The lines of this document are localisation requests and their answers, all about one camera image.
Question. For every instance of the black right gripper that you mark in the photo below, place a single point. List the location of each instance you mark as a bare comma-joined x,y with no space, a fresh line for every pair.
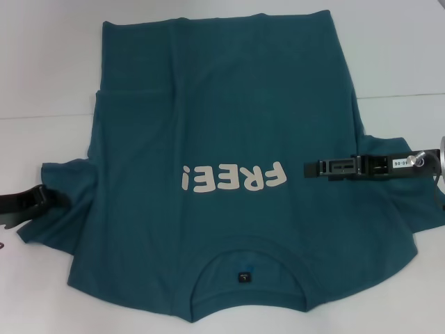
382,163

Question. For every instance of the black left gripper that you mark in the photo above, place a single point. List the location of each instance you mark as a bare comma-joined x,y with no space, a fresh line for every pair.
15,208

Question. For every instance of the teal blue printed T-shirt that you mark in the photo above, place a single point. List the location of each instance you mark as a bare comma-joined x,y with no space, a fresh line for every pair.
226,104

